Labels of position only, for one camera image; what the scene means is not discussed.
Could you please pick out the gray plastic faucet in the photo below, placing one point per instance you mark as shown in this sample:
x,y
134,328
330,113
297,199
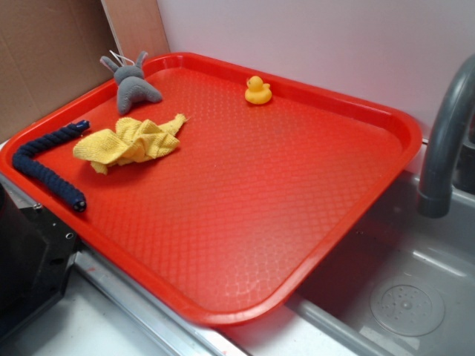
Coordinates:
x,y
449,156

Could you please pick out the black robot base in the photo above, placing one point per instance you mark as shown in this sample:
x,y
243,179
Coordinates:
x,y
37,252

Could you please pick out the yellow rubber duck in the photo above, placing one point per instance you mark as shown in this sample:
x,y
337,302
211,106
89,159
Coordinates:
x,y
258,92

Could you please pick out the gray plush bunny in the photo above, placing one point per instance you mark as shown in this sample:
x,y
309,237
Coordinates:
x,y
132,87

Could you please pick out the brown cardboard panel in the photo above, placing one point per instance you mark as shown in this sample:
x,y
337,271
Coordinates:
x,y
50,51

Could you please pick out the red plastic tray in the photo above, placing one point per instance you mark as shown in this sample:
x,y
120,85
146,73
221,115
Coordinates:
x,y
228,225

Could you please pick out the gray plastic sink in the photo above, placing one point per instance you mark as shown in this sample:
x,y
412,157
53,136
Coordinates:
x,y
397,284

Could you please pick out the yellow crumpled cloth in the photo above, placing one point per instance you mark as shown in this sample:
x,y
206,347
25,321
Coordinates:
x,y
132,141

